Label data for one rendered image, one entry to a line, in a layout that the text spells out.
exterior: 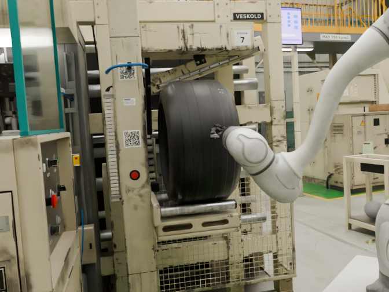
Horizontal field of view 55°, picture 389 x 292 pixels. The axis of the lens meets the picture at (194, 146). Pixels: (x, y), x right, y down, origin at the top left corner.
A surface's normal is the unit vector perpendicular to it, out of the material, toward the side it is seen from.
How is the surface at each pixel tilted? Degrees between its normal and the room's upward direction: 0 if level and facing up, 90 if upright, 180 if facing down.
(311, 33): 90
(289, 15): 90
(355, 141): 90
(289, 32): 90
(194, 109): 60
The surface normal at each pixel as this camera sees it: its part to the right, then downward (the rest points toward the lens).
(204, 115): 0.15, -0.36
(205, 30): 0.19, 0.06
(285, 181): 0.11, 0.29
